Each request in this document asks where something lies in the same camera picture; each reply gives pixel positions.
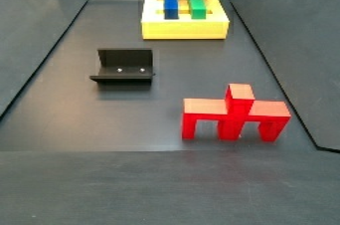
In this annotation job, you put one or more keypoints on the yellow slotted board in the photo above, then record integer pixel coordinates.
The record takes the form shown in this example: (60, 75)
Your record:
(159, 28)

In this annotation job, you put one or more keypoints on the red three-legged block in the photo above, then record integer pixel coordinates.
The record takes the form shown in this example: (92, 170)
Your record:
(231, 112)

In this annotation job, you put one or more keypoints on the green long bar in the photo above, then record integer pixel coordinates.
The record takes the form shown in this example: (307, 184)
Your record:
(196, 9)

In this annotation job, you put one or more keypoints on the blue long bar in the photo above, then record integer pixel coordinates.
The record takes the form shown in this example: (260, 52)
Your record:
(171, 9)

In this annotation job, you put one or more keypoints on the black bracket fixture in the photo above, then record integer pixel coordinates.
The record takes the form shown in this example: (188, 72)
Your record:
(126, 65)

